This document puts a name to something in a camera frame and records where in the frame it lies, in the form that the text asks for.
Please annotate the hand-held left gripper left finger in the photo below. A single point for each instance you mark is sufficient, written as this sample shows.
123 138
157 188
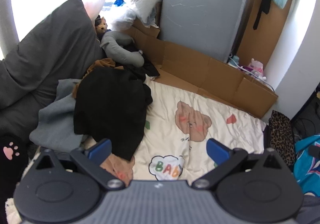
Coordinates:
100 150

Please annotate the blue-grey garment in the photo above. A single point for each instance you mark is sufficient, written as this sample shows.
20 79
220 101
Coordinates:
55 123

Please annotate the brown garment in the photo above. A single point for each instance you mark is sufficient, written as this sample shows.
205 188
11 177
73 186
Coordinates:
102 63

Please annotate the teal sports jersey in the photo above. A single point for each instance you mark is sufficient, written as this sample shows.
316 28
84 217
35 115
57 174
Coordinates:
307 174

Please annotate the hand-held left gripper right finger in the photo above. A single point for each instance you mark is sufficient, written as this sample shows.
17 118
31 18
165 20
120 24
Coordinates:
216 151

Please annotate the brown cardboard sheet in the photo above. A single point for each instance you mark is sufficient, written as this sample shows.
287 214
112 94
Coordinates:
195 68

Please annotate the clear plastic bag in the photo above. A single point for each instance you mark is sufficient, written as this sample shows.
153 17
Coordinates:
123 18

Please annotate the dark grey pillow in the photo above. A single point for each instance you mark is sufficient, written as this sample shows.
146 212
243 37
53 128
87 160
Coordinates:
50 51

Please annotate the light blue bottle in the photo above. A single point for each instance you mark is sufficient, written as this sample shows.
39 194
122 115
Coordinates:
234 60

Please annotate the brown board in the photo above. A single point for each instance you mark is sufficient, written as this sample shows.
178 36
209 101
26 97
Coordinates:
255 38

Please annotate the leopard print garment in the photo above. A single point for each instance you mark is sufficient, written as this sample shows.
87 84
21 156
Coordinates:
281 136

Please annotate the grey plastic-wrapped washing machine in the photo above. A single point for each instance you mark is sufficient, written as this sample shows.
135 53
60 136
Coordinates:
200 11

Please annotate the pale pink pillow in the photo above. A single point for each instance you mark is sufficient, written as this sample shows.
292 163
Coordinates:
93 6

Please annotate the black paw-print sock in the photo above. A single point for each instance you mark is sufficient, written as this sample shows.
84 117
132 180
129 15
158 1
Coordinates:
11 153

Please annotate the white fluffy cloth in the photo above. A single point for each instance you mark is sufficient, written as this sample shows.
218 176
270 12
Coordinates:
11 210

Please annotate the pink tissue pack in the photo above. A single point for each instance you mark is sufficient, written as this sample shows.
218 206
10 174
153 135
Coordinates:
256 68

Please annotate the black cloth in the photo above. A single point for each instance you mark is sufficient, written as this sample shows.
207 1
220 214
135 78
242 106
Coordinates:
147 68

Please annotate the white cartoon-print bed sheet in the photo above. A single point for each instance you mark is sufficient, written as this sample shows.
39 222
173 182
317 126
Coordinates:
200 103

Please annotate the brown teddy bear toy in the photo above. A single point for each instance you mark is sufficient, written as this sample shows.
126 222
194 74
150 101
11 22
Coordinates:
101 27

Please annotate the grey plush toy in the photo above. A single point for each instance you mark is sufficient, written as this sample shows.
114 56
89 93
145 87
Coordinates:
120 48

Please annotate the black garment with bear-print lining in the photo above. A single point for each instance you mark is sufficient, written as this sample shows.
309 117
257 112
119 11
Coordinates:
110 111

